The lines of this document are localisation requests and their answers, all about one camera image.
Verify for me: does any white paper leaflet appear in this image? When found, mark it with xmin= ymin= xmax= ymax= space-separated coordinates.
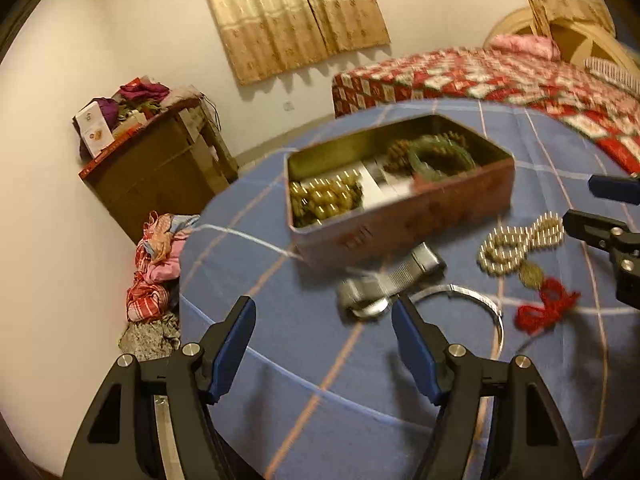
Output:
xmin=357 ymin=160 xmax=416 ymax=209

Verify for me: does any grey patterned cloth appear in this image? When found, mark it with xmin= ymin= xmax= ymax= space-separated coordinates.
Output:
xmin=118 ymin=310 xmax=182 ymax=362

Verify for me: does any shiny bead string red tassel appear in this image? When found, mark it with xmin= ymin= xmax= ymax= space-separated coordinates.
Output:
xmin=477 ymin=211 xmax=582 ymax=335

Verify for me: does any rectangular metal tin box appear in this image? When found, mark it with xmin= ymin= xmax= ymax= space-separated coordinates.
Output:
xmin=284 ymin=114 xmax=516 ymax=273

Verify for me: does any pink pillow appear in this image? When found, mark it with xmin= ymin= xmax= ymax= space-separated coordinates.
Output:
xmin=487 ymin=34 xmax=562 ymax=62

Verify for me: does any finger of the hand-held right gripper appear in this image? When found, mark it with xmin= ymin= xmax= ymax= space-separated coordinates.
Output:
xmin=562 ymin=209 xmax=640 ymax=306
xmin=588 ymin=175 xmax=640 ymax=205

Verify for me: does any black cable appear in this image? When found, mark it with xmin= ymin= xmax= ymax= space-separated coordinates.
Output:
xmin=200 ymin=92 xmax=222 ymax=132

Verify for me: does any green bangle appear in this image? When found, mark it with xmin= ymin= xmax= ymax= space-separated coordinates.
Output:
xmin=407 ymin=141 xmax=477 ymax=182

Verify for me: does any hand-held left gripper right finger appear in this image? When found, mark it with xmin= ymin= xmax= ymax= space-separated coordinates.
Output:
xmin=391 ymin=294 xmax=583 ymax=480

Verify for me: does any flat red box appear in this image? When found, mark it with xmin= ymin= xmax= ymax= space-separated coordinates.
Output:
xmin=78 ymin=127 xmax=151 ymax=180

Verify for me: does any wide beige patterned curtain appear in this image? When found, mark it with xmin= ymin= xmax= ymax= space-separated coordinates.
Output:
xmin=194 ymin=0 xmax=392 ymax=86

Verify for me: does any thin silver bangle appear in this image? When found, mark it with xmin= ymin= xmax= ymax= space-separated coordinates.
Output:
xmin=412 ymin=284 xmax=504 ymax=362

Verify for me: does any pale beige cloth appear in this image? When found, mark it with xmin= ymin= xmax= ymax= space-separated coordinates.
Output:
xmin=160 ymin=87 xmax=204 ymax=112

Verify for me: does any striped pillow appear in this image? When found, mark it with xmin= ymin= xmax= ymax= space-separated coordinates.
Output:
xmin=582 ymin=57 xmax=640 ymax=94

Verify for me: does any brown wooden bead bracelet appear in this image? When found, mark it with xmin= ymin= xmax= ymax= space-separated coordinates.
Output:
xmin=384 ymin=131 xmax=473 ymax=177

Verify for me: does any beige wooden headboard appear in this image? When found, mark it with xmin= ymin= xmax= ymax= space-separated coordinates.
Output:
xmin=482 ymin=7 xmax=632 ymax=69

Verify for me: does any silver metal wristwatch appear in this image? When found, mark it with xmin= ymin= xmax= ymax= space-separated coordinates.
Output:
xmin=336 ymin=241 xmax=447 ymax=321

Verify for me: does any olive round bead bracelet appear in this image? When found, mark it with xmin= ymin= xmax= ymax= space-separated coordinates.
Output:
xmin=289 ymin=175 xmax=365 ymax=229

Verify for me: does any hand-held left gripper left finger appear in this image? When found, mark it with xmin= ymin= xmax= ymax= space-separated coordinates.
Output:
xmin=62 ymin=296 xmax=257 ymax=480

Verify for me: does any pile of colourful clothes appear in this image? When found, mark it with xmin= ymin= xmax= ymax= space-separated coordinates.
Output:
xmin=125 ymin=211 xmax=201 ymax=322

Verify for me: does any white product box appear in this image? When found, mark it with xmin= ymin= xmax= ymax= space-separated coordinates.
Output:
xmin=74 ymin=101 xmax=114 ymax=157

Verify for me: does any bed with red patterned cover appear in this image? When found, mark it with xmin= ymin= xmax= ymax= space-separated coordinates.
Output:
xmin=332 ymin=46 xmax=640 ymax=177

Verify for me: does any maroon cloth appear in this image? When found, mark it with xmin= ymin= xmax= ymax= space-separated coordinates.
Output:
xmin=118 ymin=82 xmax=171 ymax=105

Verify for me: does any brown wooden cabinet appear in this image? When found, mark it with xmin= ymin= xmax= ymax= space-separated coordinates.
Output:
xmin=79 ymin=92 xmax=240 ymax=246

